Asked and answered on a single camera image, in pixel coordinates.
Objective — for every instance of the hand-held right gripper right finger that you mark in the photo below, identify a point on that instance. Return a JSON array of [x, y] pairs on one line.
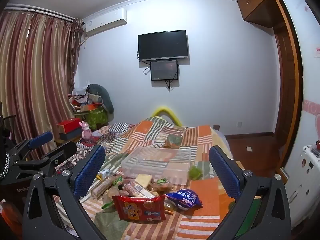
[[223, 172]]

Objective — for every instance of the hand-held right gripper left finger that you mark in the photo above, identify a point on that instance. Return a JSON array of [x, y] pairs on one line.
[[90, 170]]

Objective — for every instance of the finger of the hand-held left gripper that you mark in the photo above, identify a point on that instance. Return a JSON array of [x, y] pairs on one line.
[[63, 150], [41, 138]]

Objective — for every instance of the beige long snack packet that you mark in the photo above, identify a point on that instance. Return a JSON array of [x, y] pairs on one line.
[[102, 188]]

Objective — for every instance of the green pea snack packet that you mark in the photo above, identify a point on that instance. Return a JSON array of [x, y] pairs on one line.
[[195, 173]]

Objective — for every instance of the blue snack packet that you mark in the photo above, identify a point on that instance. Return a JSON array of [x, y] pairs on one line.
[[185, 198]]

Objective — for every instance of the pink sausage packet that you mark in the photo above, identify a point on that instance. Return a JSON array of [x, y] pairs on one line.
[[135, 190]]

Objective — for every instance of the pale rice cracker block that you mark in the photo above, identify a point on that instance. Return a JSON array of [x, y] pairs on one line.
[[143, 180]]

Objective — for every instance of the green yellow snack packet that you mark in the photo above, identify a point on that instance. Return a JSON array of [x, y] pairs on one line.
[[163, 180]]

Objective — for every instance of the clear plastic container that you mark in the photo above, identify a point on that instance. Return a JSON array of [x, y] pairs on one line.
[[155, 160]]

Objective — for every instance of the dark grey box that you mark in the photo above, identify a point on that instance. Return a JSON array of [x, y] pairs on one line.
[[68, 135]]

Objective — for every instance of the red box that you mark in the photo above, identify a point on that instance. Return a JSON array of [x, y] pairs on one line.
[[68, 125]]

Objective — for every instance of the pink plush toy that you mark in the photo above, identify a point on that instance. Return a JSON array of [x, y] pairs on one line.
[[86, 131]]

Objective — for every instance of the white paper scrap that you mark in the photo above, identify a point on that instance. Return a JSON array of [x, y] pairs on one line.
[[249, 149]]

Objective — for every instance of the clear green-edged wrapper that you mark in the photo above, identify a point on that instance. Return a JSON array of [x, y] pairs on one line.
[[108, 202]]

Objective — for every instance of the green cloth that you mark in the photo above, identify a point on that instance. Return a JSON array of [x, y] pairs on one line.
[[250, 215]]

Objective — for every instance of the orange flat box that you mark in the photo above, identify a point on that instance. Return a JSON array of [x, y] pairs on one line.
[[90, 107]]

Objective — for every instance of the pile of clothes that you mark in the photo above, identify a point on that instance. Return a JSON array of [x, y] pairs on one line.
[[78, 95]]

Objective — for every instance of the striped red beige curtain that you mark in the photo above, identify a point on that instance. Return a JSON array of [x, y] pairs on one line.
[[35, 80]]

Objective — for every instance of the green brown snack packet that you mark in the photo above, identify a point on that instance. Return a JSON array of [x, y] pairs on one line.
[[173, 140]]

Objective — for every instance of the red snack packet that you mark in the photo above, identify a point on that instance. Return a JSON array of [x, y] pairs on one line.
[[138, 208]]

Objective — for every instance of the white appliance with stickers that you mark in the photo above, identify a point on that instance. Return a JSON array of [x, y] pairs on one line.
[[305, 185]]

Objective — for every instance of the small black monitor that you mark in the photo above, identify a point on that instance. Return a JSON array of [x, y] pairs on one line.
[[164, 70]]

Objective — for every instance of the white pink sliding door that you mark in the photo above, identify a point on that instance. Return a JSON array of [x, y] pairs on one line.
[[308, 80]]

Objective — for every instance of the curtain rod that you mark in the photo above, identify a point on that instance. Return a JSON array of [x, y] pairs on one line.
[[37, 11]]

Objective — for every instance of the white air conditioner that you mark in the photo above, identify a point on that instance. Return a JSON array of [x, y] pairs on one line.
[[105, 22]]

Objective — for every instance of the wooden overhead cabinet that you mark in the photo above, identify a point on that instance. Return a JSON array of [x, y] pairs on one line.
[[257, 2]]

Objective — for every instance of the yellow padded bed rail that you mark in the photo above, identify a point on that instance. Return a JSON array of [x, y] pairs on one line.
[[165, 110]]

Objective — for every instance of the wooden door frame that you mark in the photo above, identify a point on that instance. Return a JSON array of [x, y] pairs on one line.
[[287, 80]]

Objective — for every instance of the black wall television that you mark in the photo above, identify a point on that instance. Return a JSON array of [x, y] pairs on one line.
[[162, 45]]

